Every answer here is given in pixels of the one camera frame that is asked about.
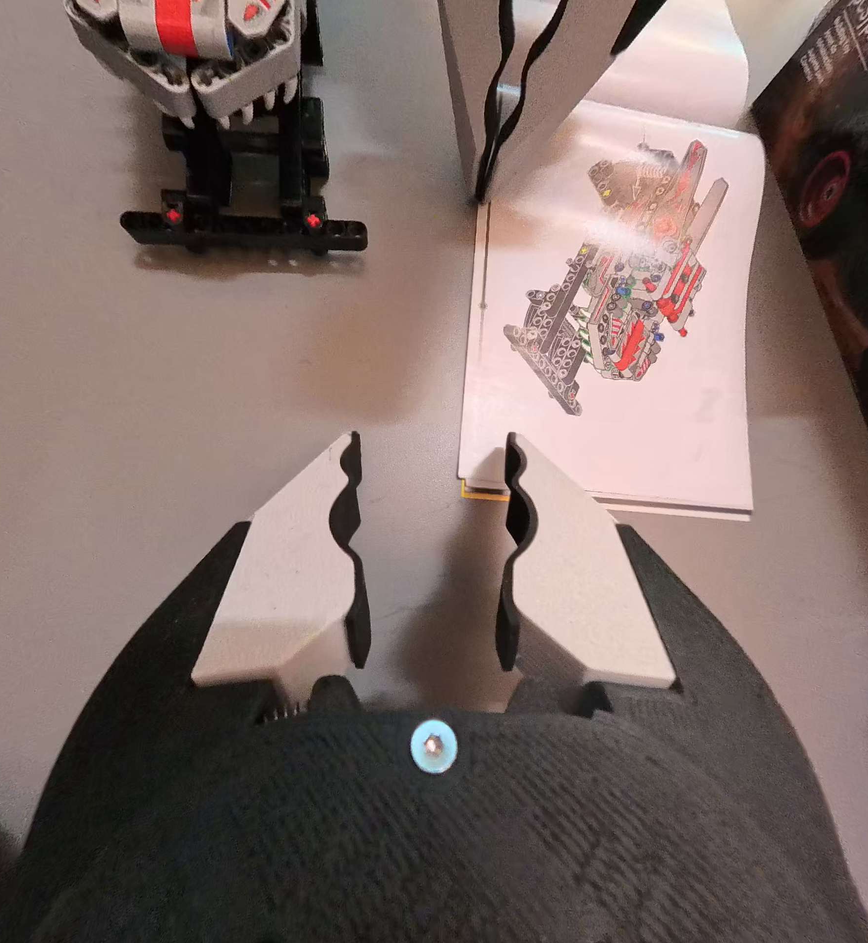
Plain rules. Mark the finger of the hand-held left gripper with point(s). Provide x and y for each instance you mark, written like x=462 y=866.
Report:
x=470 y=74
x=588 y=44

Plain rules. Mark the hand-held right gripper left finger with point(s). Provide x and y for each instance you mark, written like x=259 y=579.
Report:
x=286 y=560

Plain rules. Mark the grey red toy truck model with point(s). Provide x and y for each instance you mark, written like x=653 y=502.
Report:
x=205 y=81

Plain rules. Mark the black toy set box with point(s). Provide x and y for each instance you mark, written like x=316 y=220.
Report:
x=846 y=221

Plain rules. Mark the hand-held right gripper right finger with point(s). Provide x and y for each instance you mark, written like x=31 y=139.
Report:
x=588 y=582

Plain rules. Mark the white instruction booklet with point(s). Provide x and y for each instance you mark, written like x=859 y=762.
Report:
x=662 y=442

